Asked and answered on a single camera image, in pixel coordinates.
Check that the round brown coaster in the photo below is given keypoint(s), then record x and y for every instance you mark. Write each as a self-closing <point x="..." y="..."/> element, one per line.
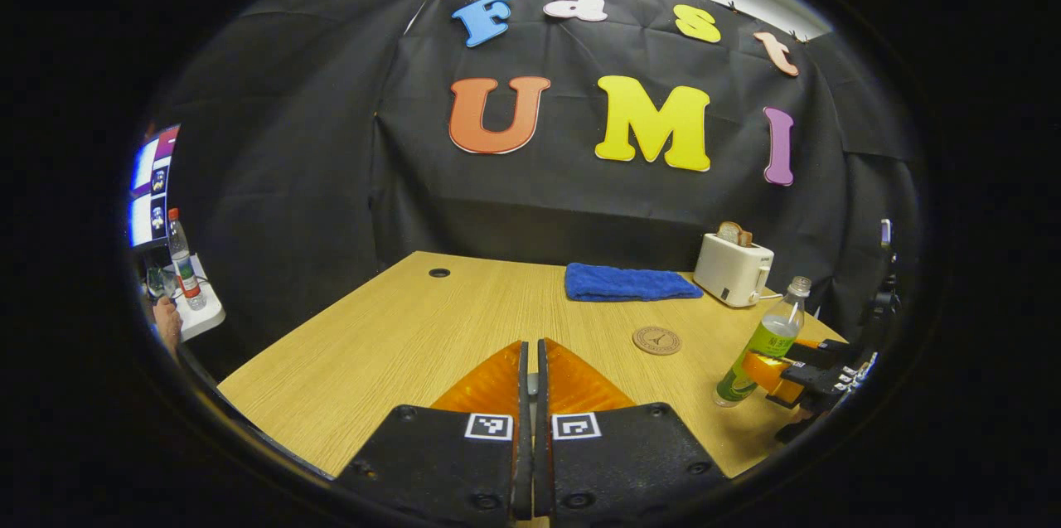
<point x="656" y="341"/>

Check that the white toaster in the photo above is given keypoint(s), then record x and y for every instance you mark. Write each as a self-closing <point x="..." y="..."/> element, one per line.
<point x="729" y="271"/>

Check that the blue towel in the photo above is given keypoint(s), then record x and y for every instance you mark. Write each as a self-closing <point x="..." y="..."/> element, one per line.
<point x="622" y="283"/>

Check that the black backdrop cloth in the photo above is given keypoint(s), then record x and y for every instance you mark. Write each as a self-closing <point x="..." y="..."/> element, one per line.
<point x="331" y="180"/>

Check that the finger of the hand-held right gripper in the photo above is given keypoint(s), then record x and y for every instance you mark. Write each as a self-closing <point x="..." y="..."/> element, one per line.
<point x="758" y="370"/>

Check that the white side table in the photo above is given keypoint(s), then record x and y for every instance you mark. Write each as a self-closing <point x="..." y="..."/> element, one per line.
<point x="203" y="317"/>

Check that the toasted bread slice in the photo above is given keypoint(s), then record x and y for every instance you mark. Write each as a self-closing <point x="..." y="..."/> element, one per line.
<point x="729" y="232"/>

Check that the clear bottle with red cap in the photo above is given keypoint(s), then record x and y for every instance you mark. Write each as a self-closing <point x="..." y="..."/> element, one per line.
<point x="184" y="263"/>

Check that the green label water bottle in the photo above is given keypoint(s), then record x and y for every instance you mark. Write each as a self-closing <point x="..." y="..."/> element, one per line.
<point x="771" y="337"/>

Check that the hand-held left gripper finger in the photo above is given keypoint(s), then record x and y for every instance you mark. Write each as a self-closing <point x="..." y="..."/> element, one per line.
<point x="542" y="445"/>
<point x="523" y="428"/>

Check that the computer monitor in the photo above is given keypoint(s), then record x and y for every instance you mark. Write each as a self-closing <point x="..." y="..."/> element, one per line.
<point x="149" y="180"/>

